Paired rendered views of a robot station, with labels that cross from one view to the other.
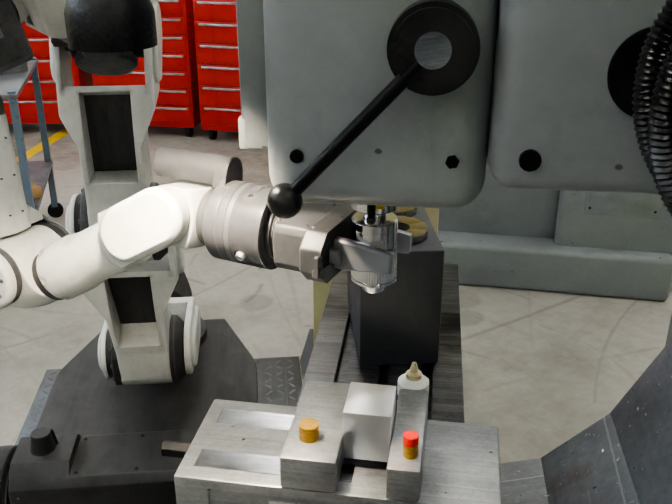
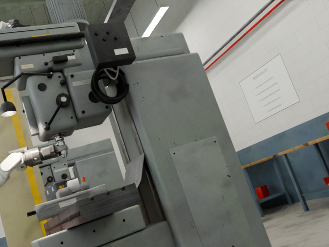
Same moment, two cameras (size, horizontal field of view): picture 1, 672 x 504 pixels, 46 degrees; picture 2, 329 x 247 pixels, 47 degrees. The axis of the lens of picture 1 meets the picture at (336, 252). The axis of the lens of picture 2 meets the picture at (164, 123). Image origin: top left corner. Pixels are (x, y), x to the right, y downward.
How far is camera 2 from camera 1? 1.48 m
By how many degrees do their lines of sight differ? 48
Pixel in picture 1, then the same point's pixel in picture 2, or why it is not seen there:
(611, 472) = not seen: hidden behind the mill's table
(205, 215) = (25, 154)
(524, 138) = (81, 109)
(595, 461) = not seen: hidden behind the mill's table
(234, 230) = (33, 153)
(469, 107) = (71, 109)
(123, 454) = not seen: outside the picture
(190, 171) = (18, 151)
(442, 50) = (64, 98)
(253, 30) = (29, 113)
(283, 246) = (44, 151)
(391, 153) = (61, 118)
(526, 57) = (77, 98)
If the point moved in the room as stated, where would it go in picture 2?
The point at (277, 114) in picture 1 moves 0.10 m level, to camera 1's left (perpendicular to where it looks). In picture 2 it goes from (40, 117) to (20, 121)
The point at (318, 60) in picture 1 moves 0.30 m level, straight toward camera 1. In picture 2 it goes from (45, 107) to (62, 82)
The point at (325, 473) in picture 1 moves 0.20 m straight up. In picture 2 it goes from (68, 189) to (58, 150)
